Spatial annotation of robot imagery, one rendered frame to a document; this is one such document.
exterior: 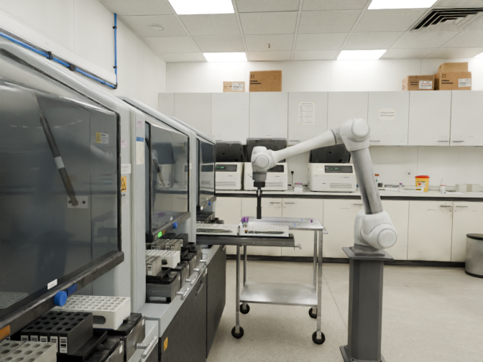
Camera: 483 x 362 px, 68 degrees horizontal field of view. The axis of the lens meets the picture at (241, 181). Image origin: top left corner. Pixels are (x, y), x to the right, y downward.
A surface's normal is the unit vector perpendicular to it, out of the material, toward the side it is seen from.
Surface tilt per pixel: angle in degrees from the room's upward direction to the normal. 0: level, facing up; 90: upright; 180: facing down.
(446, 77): 90
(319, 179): 90
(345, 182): 90
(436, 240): 90
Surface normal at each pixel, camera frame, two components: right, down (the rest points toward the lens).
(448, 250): -0.09, 0.05
